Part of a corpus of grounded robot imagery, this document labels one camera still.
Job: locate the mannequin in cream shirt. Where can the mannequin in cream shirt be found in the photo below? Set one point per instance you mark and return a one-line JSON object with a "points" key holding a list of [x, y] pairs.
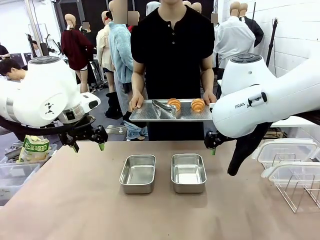
{"points": [[103, 47]]}

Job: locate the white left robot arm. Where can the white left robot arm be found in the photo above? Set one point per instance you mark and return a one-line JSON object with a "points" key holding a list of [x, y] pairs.
{"points": [[37, 95]]}

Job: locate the lid rack with dividers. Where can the lid rack with dividers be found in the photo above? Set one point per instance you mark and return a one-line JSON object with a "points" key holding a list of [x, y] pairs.
{"points": [[295, 200]]}

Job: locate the metal serving tongs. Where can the metal serving tongs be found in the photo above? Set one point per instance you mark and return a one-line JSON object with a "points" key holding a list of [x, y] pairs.
{"points": [[160, 107]]}

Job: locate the person's left forearm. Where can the person's left forearm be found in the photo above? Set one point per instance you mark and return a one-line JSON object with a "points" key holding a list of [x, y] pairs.
{"points": [[207, 80]]}

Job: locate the clear plastic storage bin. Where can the clear plastic storage bin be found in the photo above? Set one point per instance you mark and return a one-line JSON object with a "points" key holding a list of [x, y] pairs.
{"points": [[17, 182]]}

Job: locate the rectangular steel container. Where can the rectangular steel container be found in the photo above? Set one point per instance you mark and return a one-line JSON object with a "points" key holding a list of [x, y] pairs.
{"points": [[137, 175], [188, 173]]}

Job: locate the person's black shirt torso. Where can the person's black shirt torso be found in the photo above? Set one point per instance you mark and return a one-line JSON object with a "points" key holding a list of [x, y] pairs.
{"points": [[172, 62]]}

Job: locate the clear plastic container lid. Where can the clear plastic container lid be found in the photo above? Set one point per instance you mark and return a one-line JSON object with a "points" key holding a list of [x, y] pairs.
{"points": [[287, 147], [295, 170]]}

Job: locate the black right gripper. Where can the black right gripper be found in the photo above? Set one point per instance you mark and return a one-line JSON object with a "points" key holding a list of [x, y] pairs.
{"points": [[220, 141]]}

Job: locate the mannequin in black jacket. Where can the mannequin in black jacket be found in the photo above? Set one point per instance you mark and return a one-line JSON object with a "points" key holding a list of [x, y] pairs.
{"points": [[256, 30]]}

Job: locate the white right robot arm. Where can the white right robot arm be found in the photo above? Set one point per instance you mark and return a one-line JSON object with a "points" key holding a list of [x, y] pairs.
{"points": [[250, 112]]}

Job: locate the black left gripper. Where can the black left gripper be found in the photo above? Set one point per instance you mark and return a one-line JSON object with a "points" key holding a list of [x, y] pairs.
{"points": [[82, 130]]}

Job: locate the green yellow snack bag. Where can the green yellow snack bag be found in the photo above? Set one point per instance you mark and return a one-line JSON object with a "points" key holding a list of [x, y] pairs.
{"points": [[33, 150]]}

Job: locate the perforated metal baking tray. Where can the perforated metal baking tray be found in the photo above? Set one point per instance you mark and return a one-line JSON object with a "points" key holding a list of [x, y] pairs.
{"points": [[190, 115]]}

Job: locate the black tripod stand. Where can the black tripod stand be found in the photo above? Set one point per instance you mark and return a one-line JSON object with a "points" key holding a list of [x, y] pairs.
{"points": [[272, 42]]}

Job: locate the person's right forearm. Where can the person's right forearm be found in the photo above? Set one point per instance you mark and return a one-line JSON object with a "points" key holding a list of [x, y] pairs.
{"points": [[138, 81]]}

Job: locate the person's right hand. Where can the person's right hand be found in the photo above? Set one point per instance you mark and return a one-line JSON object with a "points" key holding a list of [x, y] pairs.
{"points": [[136, 101]]}

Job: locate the golden croissant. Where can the golden croissant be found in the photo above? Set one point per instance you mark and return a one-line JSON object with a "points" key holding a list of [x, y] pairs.
{"points": [[174, 103], [198, 105]]}

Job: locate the person's left hand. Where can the person's left hand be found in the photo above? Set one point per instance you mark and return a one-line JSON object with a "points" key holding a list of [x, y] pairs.
{"points": [[210, 98]]}

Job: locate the seated person in white shirt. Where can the seated person in white shirt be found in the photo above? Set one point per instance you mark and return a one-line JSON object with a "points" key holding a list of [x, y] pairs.
{"points": [[11, 68]]}

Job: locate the mannequin in white shirt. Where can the mannequin in white shirt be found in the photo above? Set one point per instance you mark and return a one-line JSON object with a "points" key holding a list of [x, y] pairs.
{"points": [[232, 42]]}

